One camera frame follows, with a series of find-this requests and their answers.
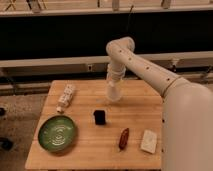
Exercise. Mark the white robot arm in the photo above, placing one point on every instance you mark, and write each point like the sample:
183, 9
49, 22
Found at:
187, 114

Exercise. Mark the brown sausage toy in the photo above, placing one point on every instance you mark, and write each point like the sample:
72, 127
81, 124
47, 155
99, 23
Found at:
123, 139

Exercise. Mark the wooden table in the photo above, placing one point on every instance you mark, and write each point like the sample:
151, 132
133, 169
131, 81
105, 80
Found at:
97, 146

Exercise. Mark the black eraser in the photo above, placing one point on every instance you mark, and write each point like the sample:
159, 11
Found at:
99, 117

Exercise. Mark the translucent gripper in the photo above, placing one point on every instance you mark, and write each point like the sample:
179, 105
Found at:
114, 82

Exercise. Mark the green ceramic plate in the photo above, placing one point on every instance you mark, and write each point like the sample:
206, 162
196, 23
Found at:
57, 133

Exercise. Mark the white rectangular sponge block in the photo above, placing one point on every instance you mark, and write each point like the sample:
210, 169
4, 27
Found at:
149, 141

